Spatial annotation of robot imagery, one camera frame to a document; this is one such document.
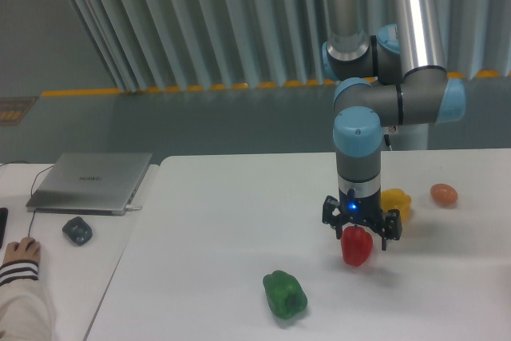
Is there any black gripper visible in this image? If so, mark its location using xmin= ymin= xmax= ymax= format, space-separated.
xmin=322 ymin=189 xmax=402 ymax=251

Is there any red bell pepper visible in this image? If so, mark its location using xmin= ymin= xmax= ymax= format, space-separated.
xmin=340 ymin=226 xmax=373 ymax=267

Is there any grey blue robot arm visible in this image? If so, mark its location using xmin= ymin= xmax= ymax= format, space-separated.
xmin=322 ymin=0 xmax=466 ymax=244

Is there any striped cream sleeve forearm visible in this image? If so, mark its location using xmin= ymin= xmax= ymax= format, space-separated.
xmin=1 ymin=260 xmax=53 ymax=340

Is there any person's hand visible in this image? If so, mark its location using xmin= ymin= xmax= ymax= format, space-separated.
xmin=3 ymin=236 xmax=41 ymax=264

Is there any yellow bell pepper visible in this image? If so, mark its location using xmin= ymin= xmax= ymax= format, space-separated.
xmin=381 ymin=188 xmax=412 ymax=222

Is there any brown egg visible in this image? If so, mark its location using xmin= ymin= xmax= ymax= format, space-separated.
xmin=430 ymin=183 xmax=458 ymax=207

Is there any green bell pepper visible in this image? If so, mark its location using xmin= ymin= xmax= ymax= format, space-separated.
xmin=263 ymin=270 xmax=308 ymax=320

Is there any white laptop plug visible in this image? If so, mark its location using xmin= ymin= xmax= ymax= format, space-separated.
xmin=125 ymin=205 xmax=143 ymax=212

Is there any grey pleated curtain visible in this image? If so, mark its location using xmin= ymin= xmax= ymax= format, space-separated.
xmin=71 ymin=0 xmax=510 ymax=93

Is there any dark grey small tray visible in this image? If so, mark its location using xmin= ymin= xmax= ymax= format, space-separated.
xmin=62 ymin=216 xmax=93 ymax=246

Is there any silver closed laptop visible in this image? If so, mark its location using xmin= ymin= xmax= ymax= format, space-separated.
xmin=26 ymin=153 xmax=152 ymax=216

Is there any black phone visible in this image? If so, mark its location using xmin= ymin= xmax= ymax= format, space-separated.
xmin=0 ymin=207 xmax=9 ymax=248

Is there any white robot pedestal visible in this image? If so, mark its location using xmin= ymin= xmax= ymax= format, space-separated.
xmin=383 ymin=124 xmax=429 ymax=151

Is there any black mouse cable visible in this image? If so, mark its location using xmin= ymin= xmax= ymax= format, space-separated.
xmin=0 ymin=161 xmax=59 ymax=240

